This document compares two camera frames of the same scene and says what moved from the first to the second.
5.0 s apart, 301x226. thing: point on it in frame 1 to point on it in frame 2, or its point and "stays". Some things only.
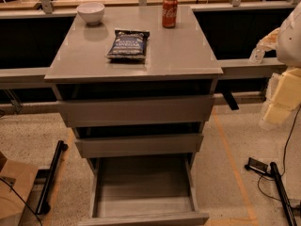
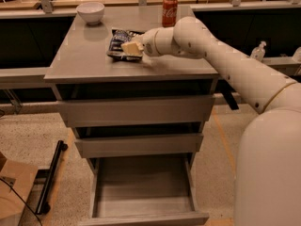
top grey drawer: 137,111 stays
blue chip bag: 128,45 stays
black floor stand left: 43,205 stays
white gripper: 291,41 to 148,43
